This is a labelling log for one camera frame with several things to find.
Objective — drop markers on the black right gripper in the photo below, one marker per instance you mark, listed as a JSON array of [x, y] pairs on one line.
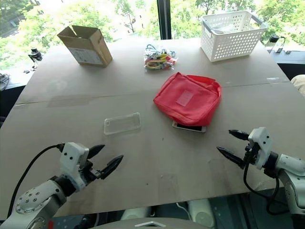
[[251, 153]]

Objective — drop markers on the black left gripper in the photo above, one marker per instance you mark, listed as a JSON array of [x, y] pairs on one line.
[[87, 173]]

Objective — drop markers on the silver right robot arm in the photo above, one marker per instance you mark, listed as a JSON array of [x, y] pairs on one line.
[[291, 171]]

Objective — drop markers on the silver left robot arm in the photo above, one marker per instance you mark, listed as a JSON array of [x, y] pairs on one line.
[[31, 200]]

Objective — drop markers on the clear phone case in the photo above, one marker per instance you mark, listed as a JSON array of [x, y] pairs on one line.
[[122, 123]]

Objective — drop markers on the white smartphone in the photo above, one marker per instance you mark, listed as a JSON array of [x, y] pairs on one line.
[[190, 128]]

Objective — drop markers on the white rounded robot foot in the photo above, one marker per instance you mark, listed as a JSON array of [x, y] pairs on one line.
[[202, 212], [134, 213]]

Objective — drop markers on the red fabric pouch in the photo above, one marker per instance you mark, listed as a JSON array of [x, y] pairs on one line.
[[188, 97]]

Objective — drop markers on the silver robot torso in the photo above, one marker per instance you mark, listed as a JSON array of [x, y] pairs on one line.
[[147, 223]]

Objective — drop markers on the beige rounded object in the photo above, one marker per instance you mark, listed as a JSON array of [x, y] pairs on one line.
[[299, 82]]

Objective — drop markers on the white perforated plastic basket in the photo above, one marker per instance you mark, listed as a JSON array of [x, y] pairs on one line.
[[230, 40]]

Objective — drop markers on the clear bottle with black cap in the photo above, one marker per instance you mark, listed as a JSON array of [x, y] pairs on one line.
[[276, 43]]

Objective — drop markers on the open brown cardboard box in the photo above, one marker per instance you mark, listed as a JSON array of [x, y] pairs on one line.
[[83, 46]]

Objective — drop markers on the clear plastic wrap in basket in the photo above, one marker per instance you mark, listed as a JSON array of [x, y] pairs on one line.
[[219, 28]]

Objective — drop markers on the black device on stand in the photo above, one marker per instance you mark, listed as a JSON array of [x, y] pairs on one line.
[[35, 56]]

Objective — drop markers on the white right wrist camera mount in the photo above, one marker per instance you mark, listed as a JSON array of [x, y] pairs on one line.
[[261, 145]]

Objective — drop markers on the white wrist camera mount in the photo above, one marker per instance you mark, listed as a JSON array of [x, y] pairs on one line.
[[70, 157], [261, 145]]

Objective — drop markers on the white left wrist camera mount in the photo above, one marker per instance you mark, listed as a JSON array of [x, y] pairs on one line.
[[70, 157]]

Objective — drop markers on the black window frame post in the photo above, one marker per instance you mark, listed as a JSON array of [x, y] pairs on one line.
[[164, 19]]

